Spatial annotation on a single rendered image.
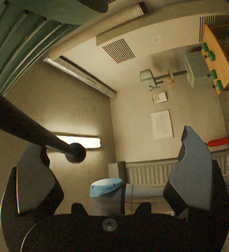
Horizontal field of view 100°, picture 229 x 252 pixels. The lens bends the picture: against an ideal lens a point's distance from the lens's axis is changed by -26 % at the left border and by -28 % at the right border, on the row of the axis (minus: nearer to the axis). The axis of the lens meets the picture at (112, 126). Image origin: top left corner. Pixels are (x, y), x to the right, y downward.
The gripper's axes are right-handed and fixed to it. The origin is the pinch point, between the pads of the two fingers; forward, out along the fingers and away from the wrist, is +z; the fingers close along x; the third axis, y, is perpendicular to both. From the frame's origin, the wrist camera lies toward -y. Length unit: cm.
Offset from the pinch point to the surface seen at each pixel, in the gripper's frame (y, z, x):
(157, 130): 158, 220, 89
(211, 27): -43, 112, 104
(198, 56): -8, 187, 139
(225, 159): 171, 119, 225
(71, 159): 7.3, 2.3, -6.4
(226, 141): 135, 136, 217
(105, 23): -41, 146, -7
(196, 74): 21, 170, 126
